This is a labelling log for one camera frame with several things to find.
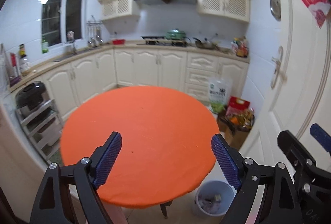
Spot grey trash bin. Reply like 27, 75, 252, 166
191, 180, 236, 217

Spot cream lower kitchen cabinets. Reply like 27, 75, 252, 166
9, 45, 249, 120

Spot kitchen window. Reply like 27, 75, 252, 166
40, 0, 83, 47

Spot cardboard box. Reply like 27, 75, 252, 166
217, 113, 251, 150

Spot white door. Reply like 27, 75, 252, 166
240, 0, 330, 170

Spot orange round tablecloth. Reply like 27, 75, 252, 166
60, 86, 219, 208

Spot metal shelf rack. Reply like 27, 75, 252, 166
15, 100, 64, 163

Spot white rice bag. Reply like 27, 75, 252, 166
208, 77, 232, 114

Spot condiment bottles group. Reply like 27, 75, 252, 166
231, 37, 249, 58

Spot red rectangular tray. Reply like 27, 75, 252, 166
112, 39, 126, 45

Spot black frying pan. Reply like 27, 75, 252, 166
193, 37, 217, 50

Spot sink faucet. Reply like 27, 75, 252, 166
67, 31, 77, 55

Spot gas stove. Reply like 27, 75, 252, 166
141, 36, 188, 47

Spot hanging utensil rack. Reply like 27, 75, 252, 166
86, 15, 104, 49

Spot green electric cooking pot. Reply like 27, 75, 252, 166
165, 29, 186, 40

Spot metal door handle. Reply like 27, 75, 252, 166
270, 46, 287, 89

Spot round wall clock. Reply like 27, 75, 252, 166
270, 0, 281, 21

